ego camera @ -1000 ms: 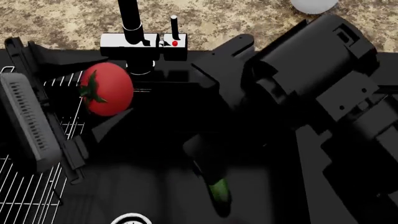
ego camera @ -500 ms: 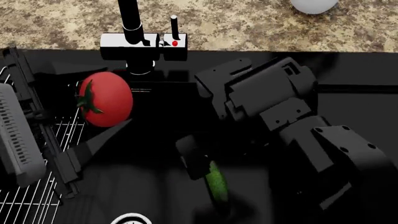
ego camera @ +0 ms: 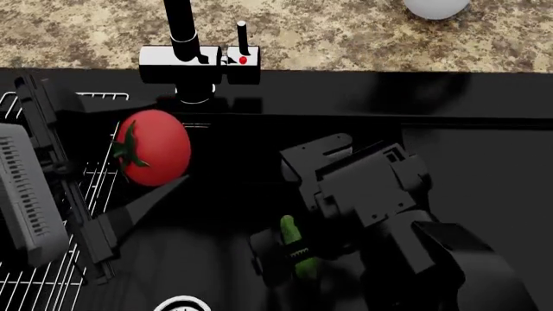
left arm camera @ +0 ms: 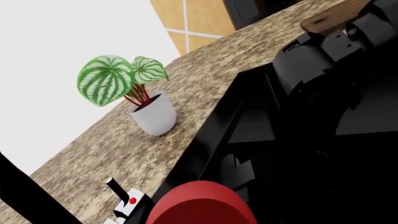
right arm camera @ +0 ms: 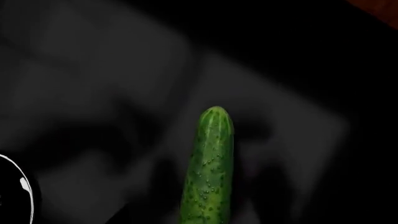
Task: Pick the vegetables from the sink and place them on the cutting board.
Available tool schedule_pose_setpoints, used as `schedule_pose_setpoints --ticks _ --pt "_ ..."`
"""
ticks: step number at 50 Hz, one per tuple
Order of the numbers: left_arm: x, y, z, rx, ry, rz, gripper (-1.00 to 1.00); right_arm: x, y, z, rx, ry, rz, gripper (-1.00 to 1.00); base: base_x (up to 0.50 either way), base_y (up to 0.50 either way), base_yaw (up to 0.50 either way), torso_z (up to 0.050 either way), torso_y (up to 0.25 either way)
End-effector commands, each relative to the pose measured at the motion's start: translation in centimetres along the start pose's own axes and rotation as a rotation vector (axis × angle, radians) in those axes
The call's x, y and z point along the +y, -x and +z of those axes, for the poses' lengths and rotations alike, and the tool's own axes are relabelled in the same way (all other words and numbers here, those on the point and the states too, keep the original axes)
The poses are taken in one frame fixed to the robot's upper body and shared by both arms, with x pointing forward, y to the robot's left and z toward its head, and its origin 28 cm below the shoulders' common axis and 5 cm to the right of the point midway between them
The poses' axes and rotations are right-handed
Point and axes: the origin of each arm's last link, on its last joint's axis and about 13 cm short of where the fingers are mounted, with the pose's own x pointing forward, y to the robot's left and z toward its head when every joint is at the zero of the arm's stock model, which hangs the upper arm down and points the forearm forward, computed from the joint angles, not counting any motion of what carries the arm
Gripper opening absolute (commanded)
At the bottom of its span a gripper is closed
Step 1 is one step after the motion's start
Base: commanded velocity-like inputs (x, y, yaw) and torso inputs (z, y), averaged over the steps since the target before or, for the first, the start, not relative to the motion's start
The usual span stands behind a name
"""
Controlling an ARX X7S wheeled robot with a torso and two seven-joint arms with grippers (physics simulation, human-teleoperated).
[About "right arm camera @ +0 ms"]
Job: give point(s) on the green bumpy cucumber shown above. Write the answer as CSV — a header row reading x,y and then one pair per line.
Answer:
x,y
209,168

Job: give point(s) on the dark grey sink basin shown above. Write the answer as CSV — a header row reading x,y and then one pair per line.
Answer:
x,y
93,93

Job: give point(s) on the brown wooden countertop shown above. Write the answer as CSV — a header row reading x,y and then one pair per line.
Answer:
x,y
381,9

